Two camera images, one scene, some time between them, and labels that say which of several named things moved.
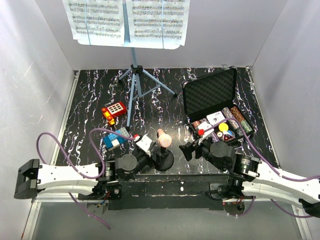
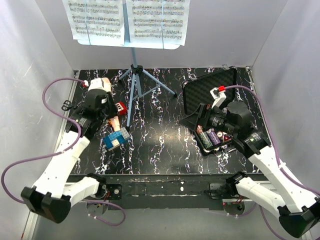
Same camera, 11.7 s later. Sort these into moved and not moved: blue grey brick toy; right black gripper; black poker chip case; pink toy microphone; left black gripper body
Moved: left black gripper body; right black gripper; pink toy microphone
Not moved: black poker chip case; blue grey brick toy
